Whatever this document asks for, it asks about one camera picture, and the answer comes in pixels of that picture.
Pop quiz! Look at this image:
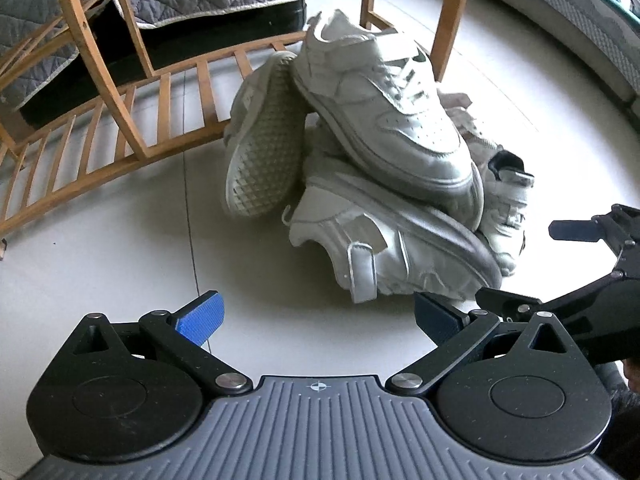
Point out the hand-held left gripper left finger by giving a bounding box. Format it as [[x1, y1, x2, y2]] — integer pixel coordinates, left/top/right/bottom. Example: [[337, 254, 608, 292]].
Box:
[[70, 290, 253, 396]]

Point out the wooden shoe rack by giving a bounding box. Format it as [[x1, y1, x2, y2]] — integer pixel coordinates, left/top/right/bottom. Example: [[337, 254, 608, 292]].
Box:
[[0, 0, 478, 261]]

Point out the white mesh sneaker pink sole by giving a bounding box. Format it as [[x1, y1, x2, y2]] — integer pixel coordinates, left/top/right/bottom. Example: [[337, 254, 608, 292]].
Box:
[[223, 51, 313, 219]]

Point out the white grey sneaker dark trim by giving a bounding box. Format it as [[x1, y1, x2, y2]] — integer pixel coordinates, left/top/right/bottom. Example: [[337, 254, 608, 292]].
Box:
[[472, 150, 536, 277]]

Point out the white velcro sneaker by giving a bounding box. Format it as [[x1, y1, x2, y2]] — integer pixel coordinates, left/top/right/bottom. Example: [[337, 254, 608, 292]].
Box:
[[281, 152, 502, 305]]

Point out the grey patterned mattress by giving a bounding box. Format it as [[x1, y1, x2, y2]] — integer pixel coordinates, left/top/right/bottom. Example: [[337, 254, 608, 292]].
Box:
[[475, 0, 640, 107]]

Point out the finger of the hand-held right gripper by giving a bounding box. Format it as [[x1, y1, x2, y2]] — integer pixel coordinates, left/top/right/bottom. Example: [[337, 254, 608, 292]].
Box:
[[475, 271, 626, 322], [548, 204, 640, 266]]

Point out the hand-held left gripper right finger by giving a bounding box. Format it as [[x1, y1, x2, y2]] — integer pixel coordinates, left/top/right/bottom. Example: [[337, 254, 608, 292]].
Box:
[[385, 291, 576, 396]]

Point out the black bed base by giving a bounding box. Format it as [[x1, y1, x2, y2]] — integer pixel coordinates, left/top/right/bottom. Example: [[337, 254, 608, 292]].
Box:
[[17, 0, 307, 128]]

